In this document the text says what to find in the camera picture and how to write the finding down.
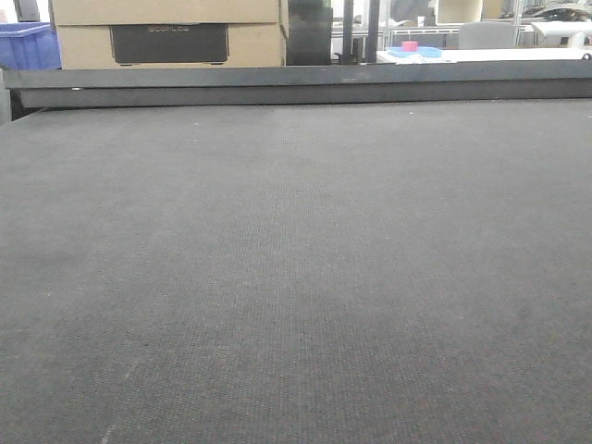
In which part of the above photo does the dark grey conveyor belt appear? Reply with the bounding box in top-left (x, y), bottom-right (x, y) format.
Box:
top-left (1, 100), bottom-right (591, 443)

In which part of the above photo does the black cabinet behind conveyor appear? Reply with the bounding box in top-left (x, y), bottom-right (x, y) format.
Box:
top-left (287, 0), bottom-right (333, 66)

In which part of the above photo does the cardboard box with black print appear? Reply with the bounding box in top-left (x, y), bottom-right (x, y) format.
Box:
top-left (56, 23), bottom-right (286, 69)

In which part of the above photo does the upper cardboard box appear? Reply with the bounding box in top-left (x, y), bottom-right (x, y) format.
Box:
top-left (51, 0), bottom-right (289, 26)

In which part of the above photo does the red tape roll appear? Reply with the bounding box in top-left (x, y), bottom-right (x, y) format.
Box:
top-left (401, 41), bottom-right (418, 52)

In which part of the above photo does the blue tray on table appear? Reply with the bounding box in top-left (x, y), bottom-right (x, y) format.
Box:
top-left (387, 46), bottom-right (443, 58)

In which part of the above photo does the white background table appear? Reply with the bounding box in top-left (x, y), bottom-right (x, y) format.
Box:
top-left (376, 46), bottom-right (591, 65)

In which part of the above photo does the blue plastic crate far left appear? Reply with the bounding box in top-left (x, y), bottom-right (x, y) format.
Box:
top-left (1, 22), bottom-right (61, 70)

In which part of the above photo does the black vertical post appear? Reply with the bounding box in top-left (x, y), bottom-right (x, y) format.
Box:
top-left (365, 0), bottom-right (380, 64)

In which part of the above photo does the black conveyor side rail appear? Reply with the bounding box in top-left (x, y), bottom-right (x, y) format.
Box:
top-left (1, 59), bottom-right (591, 108)

